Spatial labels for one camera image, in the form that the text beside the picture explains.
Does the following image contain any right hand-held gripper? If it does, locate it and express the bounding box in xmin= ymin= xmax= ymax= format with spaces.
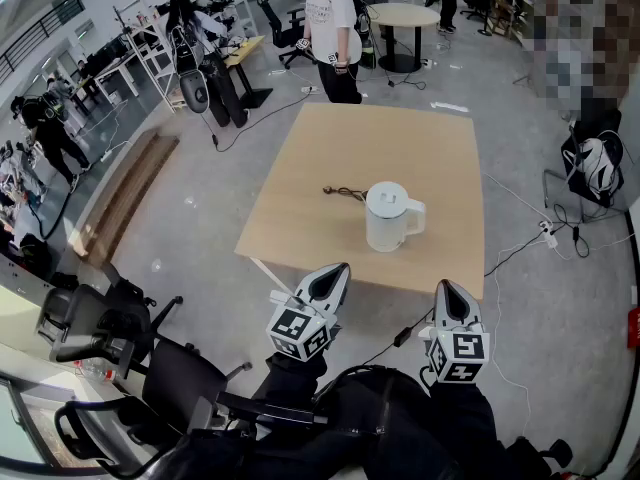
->
xmin=418 ymin=279 xmax=492 ymax=385

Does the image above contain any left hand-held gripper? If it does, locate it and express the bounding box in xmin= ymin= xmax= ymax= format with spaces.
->
xmin=266 ymin=262 xmax=352 ymax=362

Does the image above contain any white electric kettle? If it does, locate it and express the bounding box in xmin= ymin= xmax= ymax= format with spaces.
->
xmin=364 ymin=181 xmax=427 ymax=254

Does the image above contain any person's right forearm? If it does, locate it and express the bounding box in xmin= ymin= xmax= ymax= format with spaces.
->
xmin=428 ymin=380 xmax=504 ymax=474

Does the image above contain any person's left forearm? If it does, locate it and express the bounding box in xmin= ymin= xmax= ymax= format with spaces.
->
xmin=251 ymin=351 xmax=330 ymax=419

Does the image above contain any white table leg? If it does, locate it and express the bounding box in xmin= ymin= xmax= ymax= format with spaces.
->
xmin=248 ymin=256 xmax=294 ymax=297

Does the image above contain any person's black jacket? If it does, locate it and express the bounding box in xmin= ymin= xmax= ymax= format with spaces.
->
xmin=164 ymin=362 xmax=506 ymax=480

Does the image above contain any black mesh office chair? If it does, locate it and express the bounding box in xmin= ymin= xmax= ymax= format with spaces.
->
xmin=53 ymin=353 xmax=329 ymax=480

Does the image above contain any grey oval shell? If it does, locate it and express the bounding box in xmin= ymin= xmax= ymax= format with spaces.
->
xmin=178 ymin=67 xmax=211 ymax=115

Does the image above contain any wooden desk with black legs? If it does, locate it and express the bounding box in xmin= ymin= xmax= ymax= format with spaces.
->
xmin=219 ymin=35 xmax=275 ymax=110

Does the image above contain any clear plastic bottle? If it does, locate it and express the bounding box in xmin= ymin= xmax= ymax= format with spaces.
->
xmin=73 ymin=357 xmax=117 ymax=384

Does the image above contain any round wooden table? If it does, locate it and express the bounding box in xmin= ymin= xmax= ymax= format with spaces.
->
xmin=367 ymin=2 xmax=442 ymax=75

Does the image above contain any black bag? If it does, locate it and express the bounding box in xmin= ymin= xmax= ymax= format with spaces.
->
xmin=18 ymin=232 xmax=55 ymax=280

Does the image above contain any black railing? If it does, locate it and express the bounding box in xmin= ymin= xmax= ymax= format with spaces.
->
xmin=0 ymin=0 xmax=87 ymax=75

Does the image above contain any white floor cable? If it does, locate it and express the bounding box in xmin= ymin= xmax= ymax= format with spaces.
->
xmin=491 ymin=240 xmax=549 ymax=442

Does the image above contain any black power adapter with cable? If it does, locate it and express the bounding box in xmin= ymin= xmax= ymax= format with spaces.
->
xmin=319 ymin=307 xmax=436 ymax=397

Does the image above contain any black floor cable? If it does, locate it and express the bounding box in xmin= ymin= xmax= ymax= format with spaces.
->
xmin=482 ymin=231 xmax=551 ymax=278

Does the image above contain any black power cord with plug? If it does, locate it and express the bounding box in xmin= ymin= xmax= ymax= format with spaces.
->
xmin=322 ymin=185 xmax=370 ymax=203

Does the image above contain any black cable with adapter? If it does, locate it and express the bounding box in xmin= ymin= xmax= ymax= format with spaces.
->
xmin=552 ymin=202 xmax=592 ymax=260

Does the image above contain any thin black cable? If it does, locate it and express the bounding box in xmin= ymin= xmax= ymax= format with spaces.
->
xmin=202 ymin=87 xmax=321 ymax=153

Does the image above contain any black hose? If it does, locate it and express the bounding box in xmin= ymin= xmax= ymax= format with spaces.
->
xmin=28 ymin=187 xmax=77 ymax=242

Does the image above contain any white metal shelving frame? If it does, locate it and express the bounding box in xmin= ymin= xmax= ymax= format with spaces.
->
xmin=113 ymin=6 xmax=182 ymax=114

